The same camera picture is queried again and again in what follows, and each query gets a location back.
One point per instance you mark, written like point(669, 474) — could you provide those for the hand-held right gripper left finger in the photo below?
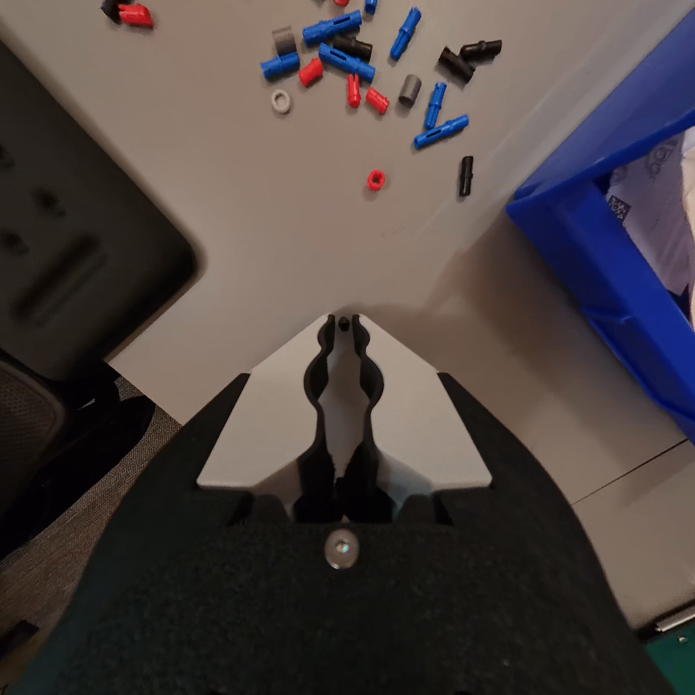
point(260, 434)

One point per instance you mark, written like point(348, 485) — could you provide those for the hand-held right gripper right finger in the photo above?
point(423, 434)

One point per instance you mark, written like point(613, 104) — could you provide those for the pile of lego pins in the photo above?
point(331, 30)

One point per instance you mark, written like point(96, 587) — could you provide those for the blue plastic bin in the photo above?
point(570, 233)

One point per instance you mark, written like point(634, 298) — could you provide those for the clear plastic bag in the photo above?
point(651, 228)

